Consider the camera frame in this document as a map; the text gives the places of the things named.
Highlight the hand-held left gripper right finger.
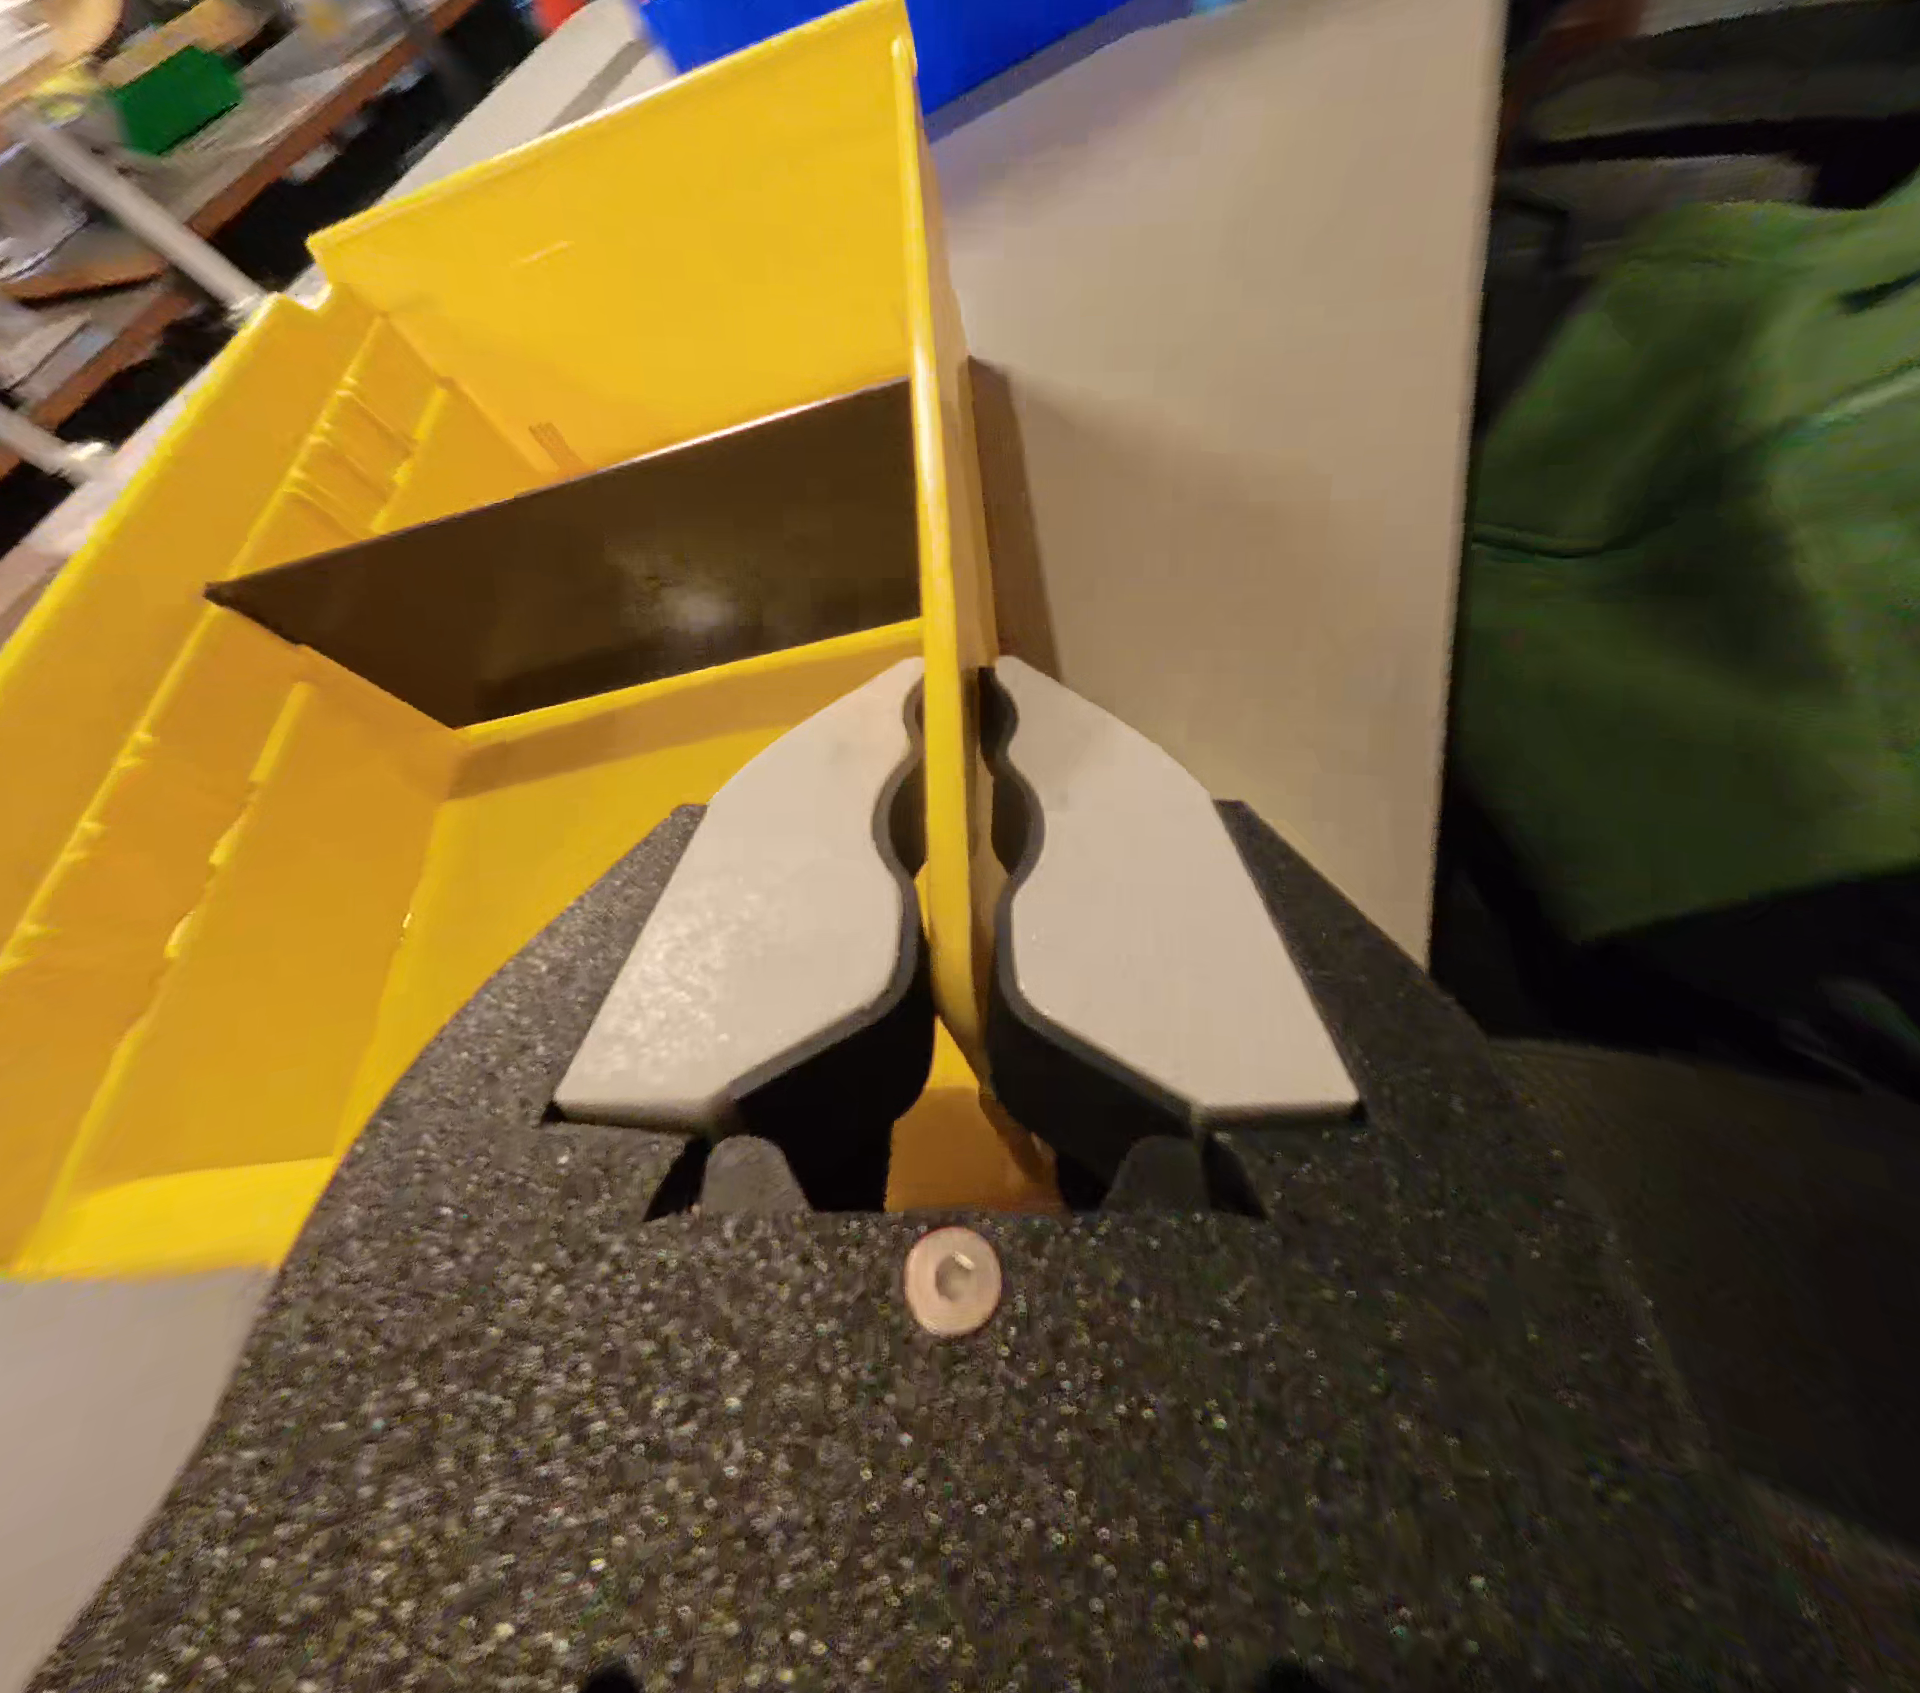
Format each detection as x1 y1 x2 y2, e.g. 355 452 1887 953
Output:
978 655 1367 1142

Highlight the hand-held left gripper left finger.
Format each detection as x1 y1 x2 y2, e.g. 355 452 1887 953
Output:
552 655 940 1142

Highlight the large yellow plastic bin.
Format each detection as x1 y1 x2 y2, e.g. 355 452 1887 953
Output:
0 0 1090 1279

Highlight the black divider plate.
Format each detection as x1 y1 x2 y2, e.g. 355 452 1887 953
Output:
202 380 925 729

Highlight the person's green clothing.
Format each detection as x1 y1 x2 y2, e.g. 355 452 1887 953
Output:
1458 178 1920 949

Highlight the wooden workbench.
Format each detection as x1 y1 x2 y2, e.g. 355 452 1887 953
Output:
0 0 554 303

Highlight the grey metal pole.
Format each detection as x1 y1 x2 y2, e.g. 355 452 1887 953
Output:
11 120 271 319

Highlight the green plastic bin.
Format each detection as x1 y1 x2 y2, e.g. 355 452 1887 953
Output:
112 47 244 154

